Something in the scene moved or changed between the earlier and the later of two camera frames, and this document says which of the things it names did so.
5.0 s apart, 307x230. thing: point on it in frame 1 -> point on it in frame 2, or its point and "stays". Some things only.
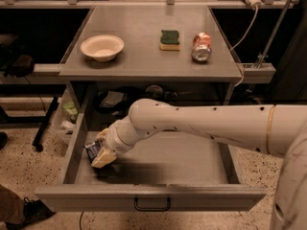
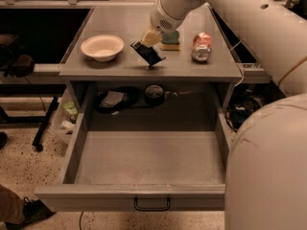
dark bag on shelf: (23, 66) stays
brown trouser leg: (11, 206) stays
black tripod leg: (38, 138) stays
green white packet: (69, 107) stays
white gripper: (110, 141) -> (162, 19)
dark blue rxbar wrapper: (92, 149) -> (148, 54)
